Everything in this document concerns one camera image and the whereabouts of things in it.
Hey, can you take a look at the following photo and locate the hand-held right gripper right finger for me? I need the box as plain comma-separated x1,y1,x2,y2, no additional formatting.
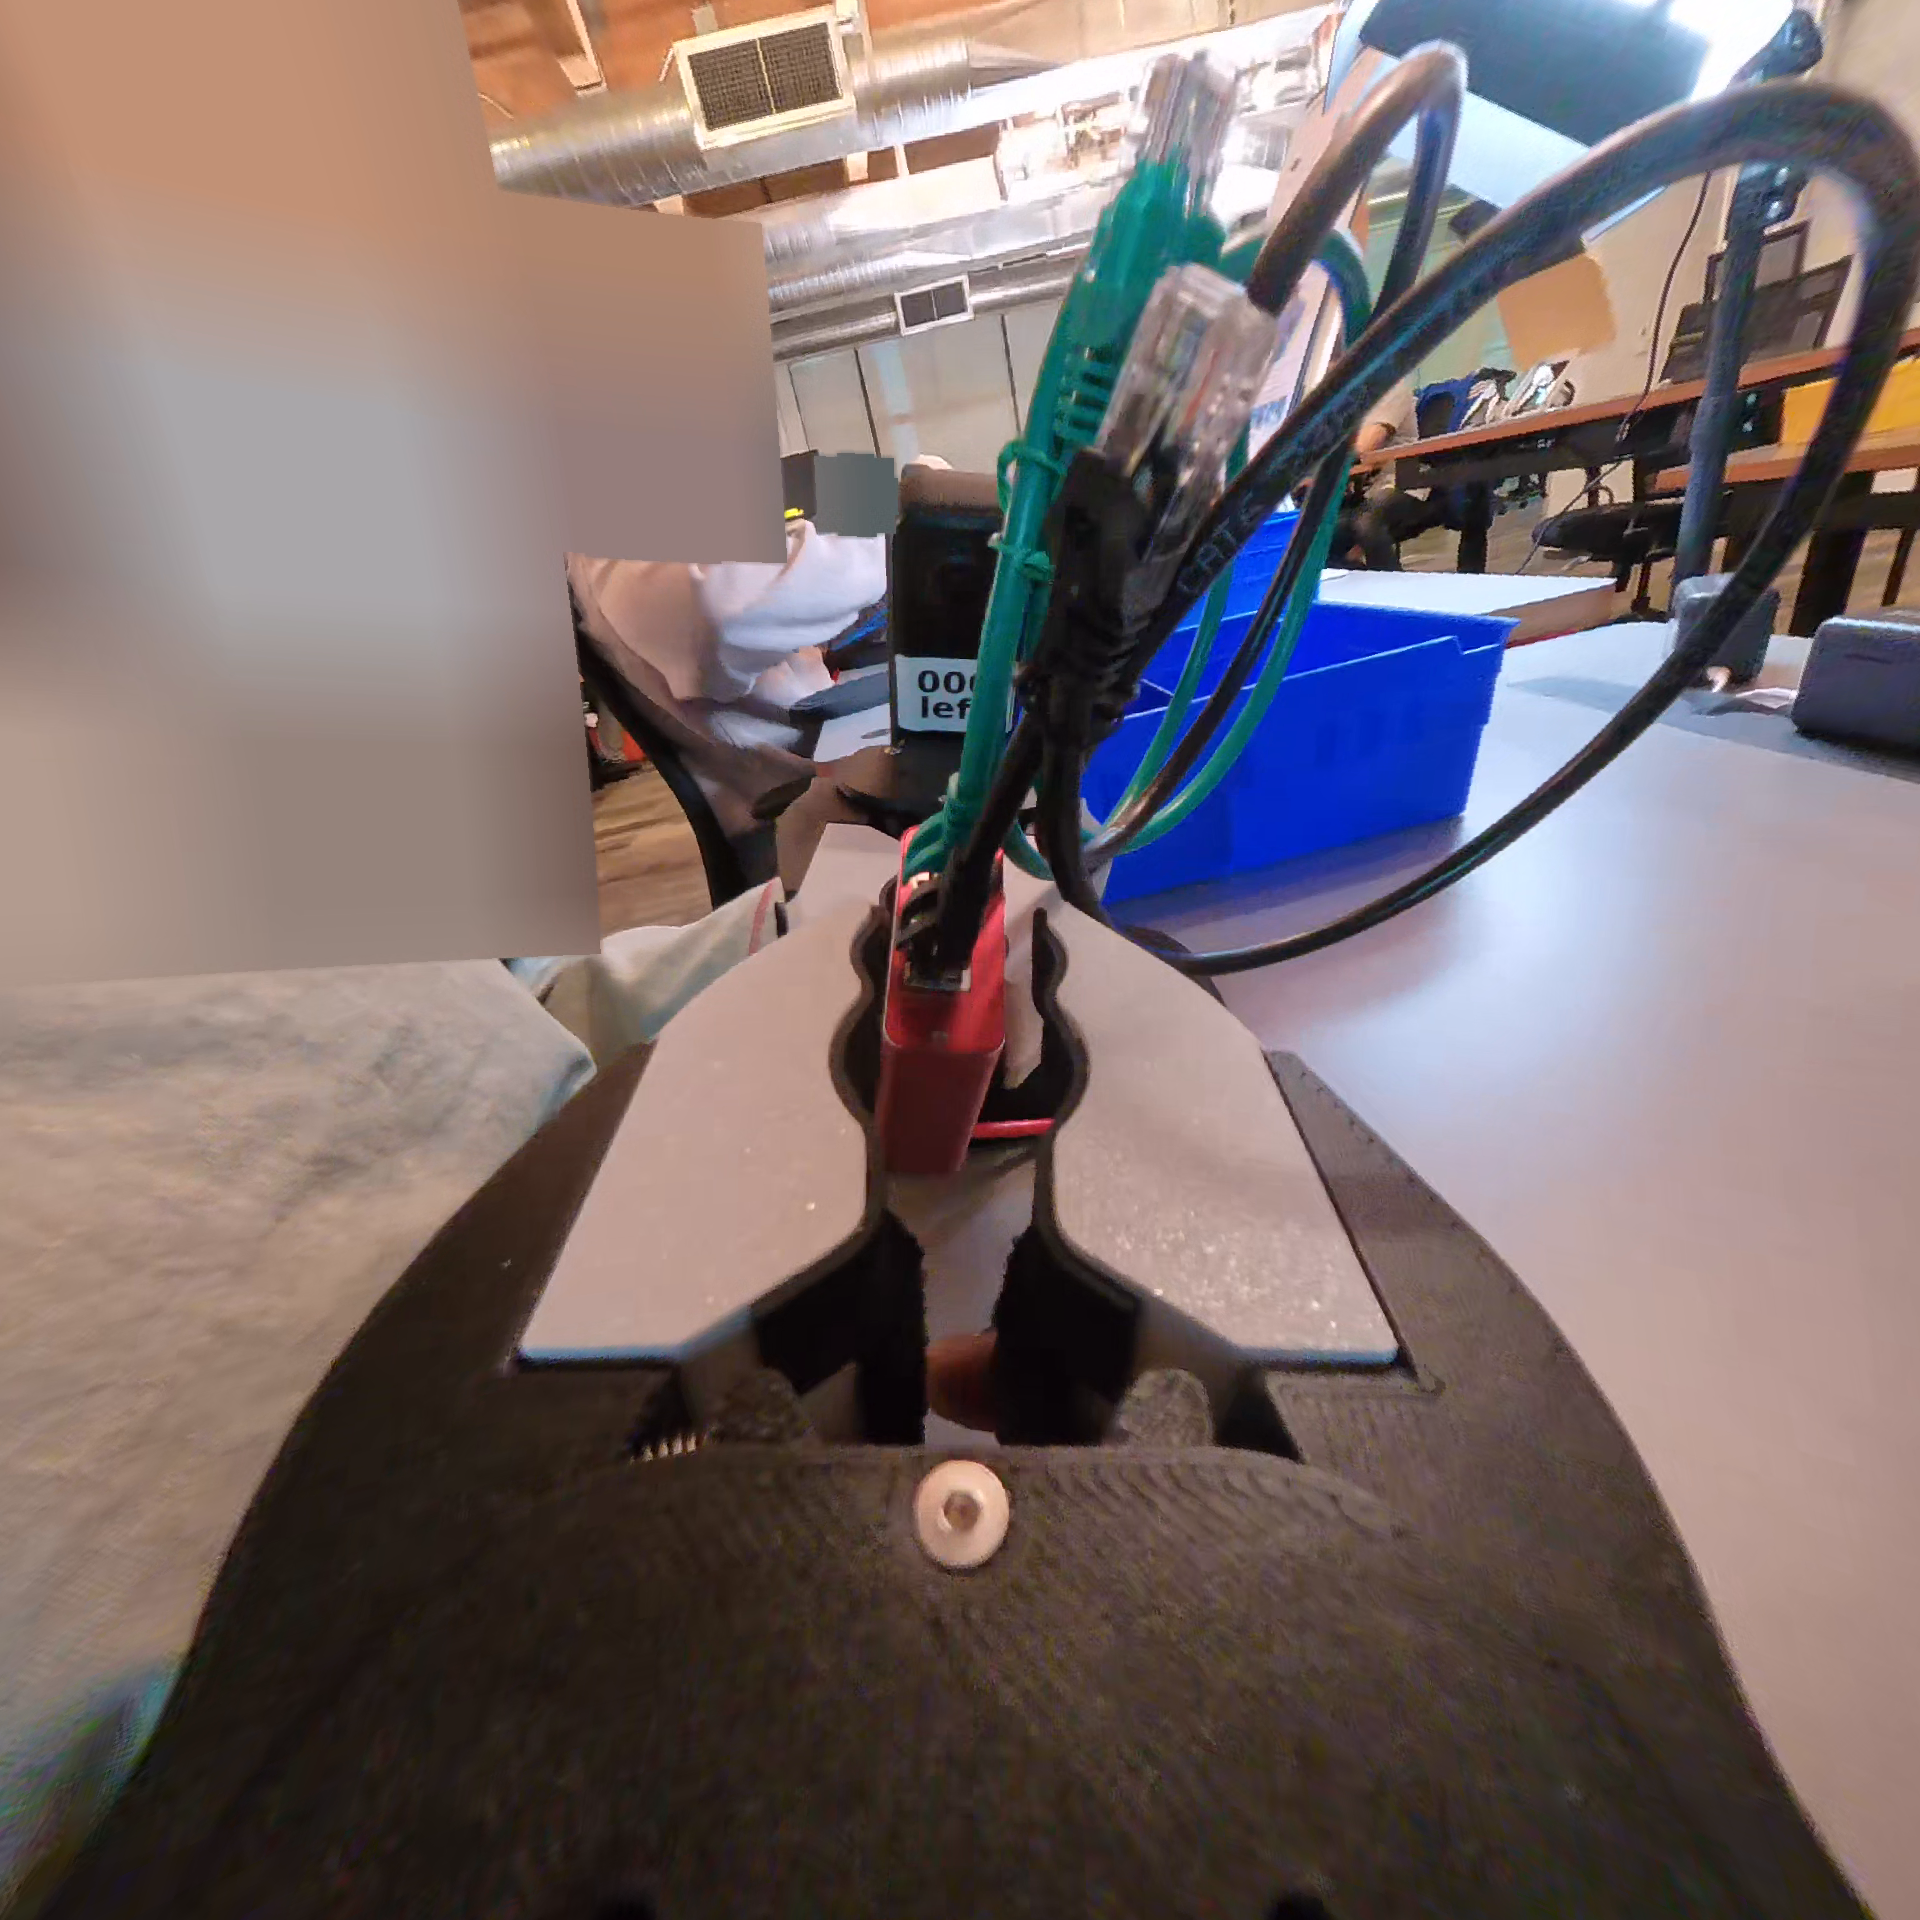
995,881,1408,1448

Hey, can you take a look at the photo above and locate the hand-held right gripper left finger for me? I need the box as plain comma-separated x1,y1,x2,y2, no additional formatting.
515,818,925,1448

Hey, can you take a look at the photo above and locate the red adapter box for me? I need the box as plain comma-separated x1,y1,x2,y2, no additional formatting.
872,825,1056,1176

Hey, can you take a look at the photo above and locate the black ethernet cable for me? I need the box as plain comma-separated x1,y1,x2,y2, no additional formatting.
892,77,1910,998

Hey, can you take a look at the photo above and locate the green ethernet cable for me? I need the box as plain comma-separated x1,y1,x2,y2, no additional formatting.
941,53,1376,889

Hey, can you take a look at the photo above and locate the blue plastic bin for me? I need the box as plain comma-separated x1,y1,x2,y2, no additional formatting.
1078,514,1520,911

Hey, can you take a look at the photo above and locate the person's pale grey clothing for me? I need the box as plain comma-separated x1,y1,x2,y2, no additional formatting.
0,885,788,1854

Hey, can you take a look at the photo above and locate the white ceiling vent grille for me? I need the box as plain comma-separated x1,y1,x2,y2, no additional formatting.
669,7,860,148

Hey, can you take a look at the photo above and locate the wooden desk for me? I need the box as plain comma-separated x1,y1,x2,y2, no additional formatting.
1352,368,1713,575
1647,326,1920,634

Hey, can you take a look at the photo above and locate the black office chair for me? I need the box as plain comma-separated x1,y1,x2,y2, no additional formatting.
1534,498,1685,605

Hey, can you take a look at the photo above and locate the cardboard box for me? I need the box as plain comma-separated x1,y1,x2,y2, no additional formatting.
1497,258,1619,373

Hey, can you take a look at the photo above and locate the dark light stand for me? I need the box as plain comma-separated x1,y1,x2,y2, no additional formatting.
1668,7,1825,685

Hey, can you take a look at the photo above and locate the dark grey box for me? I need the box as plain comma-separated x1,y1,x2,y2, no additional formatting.
1789,605,1920,753

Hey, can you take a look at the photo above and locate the small yellow bin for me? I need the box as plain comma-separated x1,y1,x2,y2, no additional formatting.
1782,373,1894,448

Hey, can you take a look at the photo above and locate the silver ceiling duct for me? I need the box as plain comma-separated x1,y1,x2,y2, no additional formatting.
491,32,1051,202

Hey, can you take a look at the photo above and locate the dark looped cable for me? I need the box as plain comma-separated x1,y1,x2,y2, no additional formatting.
1247,41,1470,394

